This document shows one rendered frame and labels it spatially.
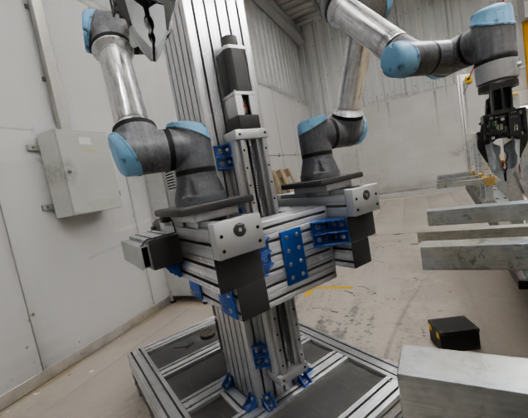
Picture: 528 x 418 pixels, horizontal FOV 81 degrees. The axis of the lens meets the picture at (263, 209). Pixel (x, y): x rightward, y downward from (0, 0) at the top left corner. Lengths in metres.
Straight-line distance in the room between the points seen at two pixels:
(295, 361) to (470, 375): 1.13
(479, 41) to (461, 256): 0.54
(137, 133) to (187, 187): 0.18
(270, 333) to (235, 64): 0.94
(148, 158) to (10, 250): 1.80
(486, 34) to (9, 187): 2.51
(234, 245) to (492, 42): 0.69
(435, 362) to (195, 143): 0.77
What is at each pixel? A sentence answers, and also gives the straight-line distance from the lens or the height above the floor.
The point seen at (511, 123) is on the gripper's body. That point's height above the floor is 1.10.
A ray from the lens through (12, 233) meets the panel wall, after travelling 2.56.
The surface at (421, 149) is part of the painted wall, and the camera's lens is 8.62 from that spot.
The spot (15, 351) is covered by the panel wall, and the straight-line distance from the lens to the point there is 2.62.
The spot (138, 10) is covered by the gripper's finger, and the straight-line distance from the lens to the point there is 0.63.
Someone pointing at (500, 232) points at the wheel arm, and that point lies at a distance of 0.95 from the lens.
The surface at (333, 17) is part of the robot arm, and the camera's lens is 1.05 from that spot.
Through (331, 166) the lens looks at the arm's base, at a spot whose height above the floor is 1.08.
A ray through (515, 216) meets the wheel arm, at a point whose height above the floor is 0.94.
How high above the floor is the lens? 1.08
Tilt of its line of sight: 6 degrees down
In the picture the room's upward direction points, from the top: 10 degrees counter-clockwise
